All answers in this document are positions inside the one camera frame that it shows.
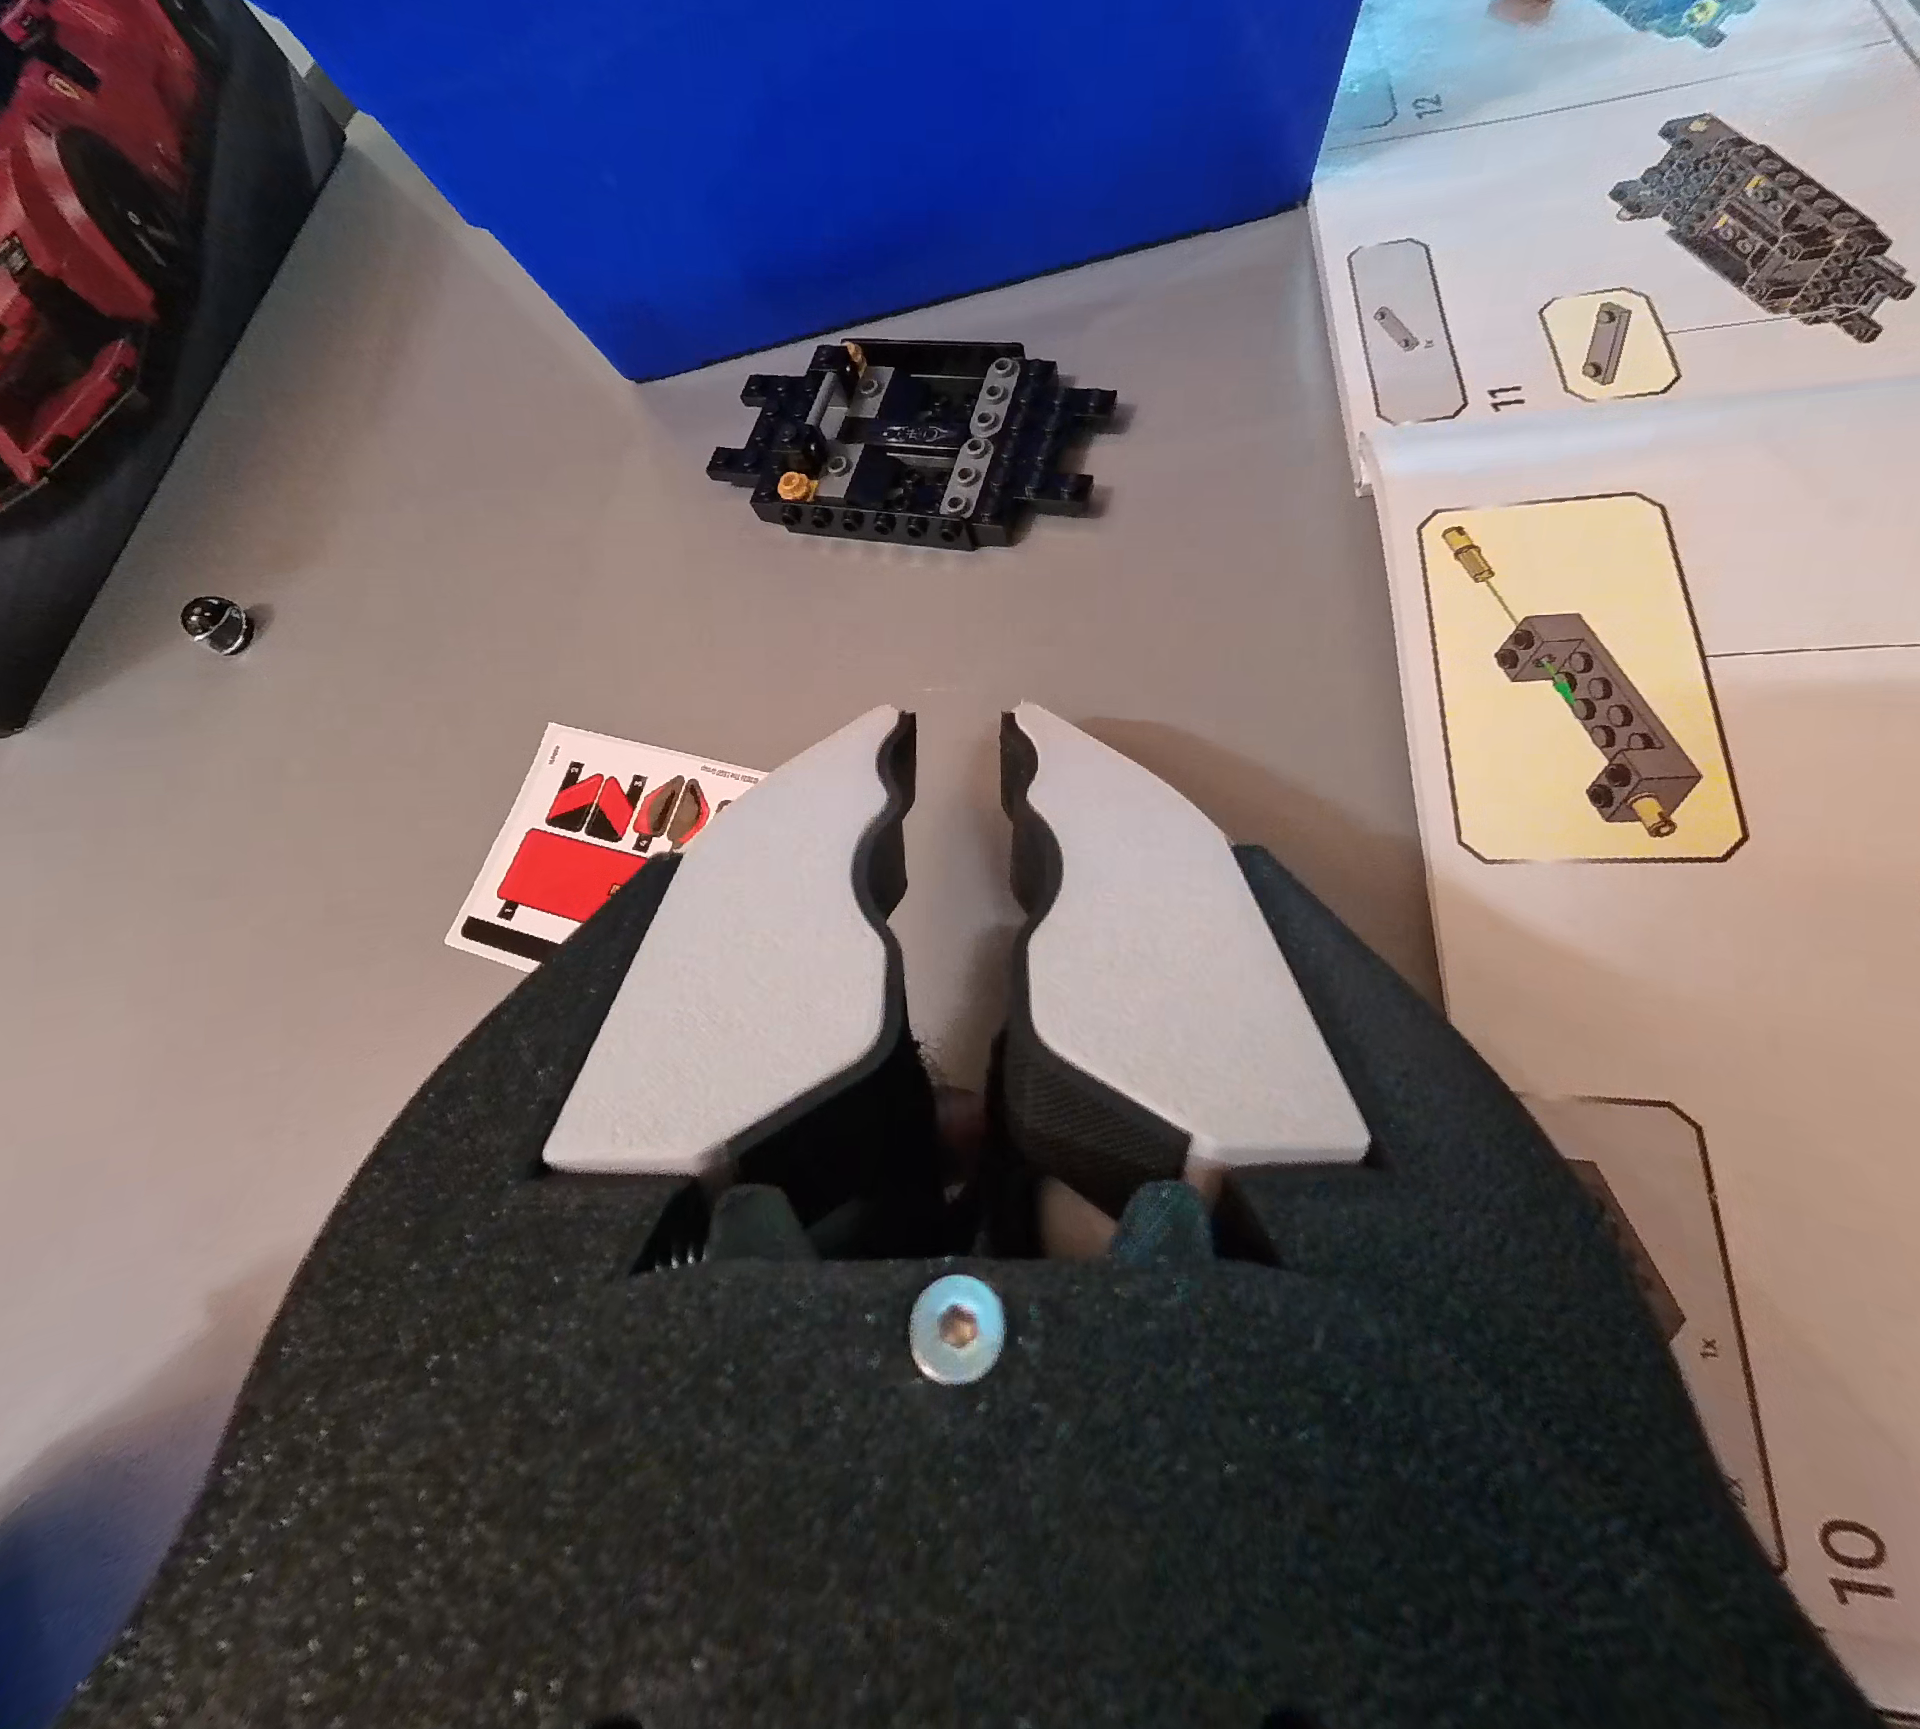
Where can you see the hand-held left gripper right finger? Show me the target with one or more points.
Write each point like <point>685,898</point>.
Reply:
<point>1170,978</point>

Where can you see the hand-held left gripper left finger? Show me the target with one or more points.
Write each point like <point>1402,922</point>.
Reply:
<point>751,978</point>

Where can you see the black lego chassis assembly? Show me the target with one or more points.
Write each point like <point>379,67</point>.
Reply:
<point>914,439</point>

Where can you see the blue plastic bin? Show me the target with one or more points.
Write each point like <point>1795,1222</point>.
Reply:
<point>825,109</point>

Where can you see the lego instruction booklet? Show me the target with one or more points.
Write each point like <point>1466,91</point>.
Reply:
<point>1575,1009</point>

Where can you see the small black round lego piece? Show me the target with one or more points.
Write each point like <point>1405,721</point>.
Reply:
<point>214,624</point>

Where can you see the lego set box red car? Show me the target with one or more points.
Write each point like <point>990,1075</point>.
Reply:
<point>91,185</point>

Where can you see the red black sticker sheet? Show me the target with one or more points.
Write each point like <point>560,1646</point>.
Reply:
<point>555,867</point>

